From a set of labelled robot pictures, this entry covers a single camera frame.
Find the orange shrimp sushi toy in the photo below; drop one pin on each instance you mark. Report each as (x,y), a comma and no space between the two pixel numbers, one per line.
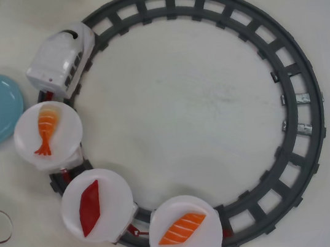
(48,122)

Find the white toy Shinkansen locomotive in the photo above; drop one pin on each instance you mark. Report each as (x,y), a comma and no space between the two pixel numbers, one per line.
(56,59)

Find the white train car under tuna plate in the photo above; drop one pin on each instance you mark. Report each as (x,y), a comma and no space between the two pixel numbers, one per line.
(130,218)

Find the red tuna sushi toy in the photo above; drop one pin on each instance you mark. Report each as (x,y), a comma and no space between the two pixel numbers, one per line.
(89,209)

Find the white round plate under shrimp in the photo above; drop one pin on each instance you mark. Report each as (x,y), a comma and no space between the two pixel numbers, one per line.
(69,128)

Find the white round plate under tuna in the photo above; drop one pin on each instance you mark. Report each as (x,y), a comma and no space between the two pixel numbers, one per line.
(113,193)

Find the red train coupler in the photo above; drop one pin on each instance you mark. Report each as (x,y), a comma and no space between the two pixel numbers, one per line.
(64,174)
(137,230)
(227,233)
(47,95)

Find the silver tape piece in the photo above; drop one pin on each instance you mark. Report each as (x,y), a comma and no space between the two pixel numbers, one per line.
(283,99)
(303,98)
(285,125)
(305,128)

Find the white round plate under salmon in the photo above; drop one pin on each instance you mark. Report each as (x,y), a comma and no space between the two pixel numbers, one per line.
(201,242)

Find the orange salmon sushi toy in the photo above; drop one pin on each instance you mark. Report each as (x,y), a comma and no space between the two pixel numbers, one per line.
(181,229)

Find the white train car under shrimp plate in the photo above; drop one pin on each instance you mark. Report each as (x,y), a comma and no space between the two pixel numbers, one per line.
(76,159)

